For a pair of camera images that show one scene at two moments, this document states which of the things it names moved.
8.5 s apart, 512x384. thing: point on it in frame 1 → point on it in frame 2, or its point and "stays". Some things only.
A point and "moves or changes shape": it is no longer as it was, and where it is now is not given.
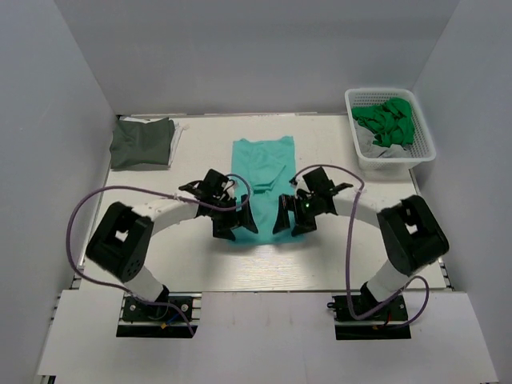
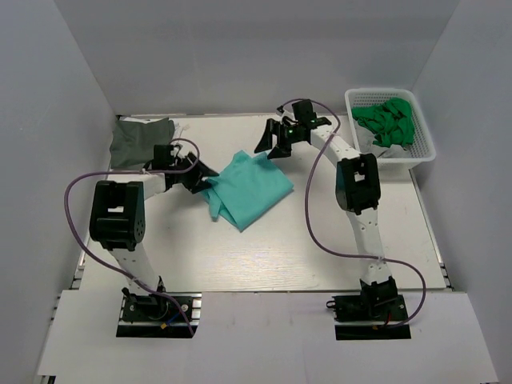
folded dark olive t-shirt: x=138 y=143 stays
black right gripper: x=297 y=214 → x=281 y=135
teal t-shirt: x=269 y=166 moves or changes shape
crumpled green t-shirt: x=392 y=122 stays
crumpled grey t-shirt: x=365 y=139 stays
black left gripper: x=230 y=218 → x=191 y=176
